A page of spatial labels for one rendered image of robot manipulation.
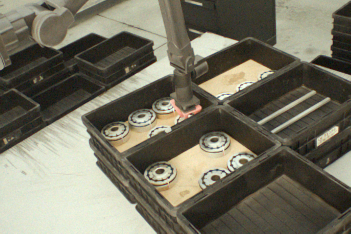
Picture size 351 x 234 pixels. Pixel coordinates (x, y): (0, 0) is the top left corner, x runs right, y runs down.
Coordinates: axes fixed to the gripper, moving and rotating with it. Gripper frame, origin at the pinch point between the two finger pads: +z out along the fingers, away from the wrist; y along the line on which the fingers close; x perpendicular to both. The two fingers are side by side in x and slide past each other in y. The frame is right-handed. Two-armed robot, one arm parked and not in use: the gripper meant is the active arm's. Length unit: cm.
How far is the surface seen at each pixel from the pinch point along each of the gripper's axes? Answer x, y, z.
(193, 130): 3.0, -9.8, -2.3
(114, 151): 30.1, -7.2, -4.6
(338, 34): -140, 63, 33
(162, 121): 5.2, 9.8, 4.2
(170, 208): 27.4, -38.9, -4.6
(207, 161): 4.2, -19.2, 4.3
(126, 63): -21, 111, 31
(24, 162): 54, 39, 19
